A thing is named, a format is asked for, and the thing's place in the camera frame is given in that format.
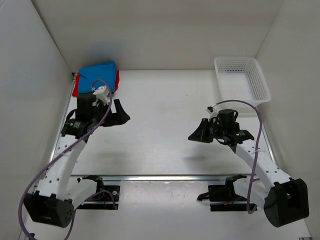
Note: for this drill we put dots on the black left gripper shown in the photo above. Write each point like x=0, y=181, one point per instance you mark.
x=117, y=115

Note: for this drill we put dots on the white perforated plastic basket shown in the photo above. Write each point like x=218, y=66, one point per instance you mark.
x=241, y=78

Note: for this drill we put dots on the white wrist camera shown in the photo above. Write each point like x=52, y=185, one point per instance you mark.
x=102, y=93
x=212, y=111

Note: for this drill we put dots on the aluminium table rail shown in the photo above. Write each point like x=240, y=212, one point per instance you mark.
x=164, y=178

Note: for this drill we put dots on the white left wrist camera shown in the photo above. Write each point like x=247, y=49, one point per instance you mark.
x=102, y=93

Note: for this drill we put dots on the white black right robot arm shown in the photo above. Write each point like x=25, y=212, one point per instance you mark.
x=283, y=199

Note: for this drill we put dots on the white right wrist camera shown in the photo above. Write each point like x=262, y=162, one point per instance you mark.
x=212, y=111

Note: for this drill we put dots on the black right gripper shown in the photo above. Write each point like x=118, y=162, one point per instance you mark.
x=200, y=134

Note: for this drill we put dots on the folded red t shirt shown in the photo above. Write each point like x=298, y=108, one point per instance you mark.
x=75, y=87

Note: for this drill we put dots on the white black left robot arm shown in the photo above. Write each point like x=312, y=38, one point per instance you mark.
x=52, y=202

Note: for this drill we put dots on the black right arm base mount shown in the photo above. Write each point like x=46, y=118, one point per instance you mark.
x=223, y=197

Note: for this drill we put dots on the blue t shirt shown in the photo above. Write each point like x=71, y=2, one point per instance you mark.
x=110, y=65

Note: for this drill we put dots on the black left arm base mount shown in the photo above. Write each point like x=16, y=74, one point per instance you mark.
x=108, y=197

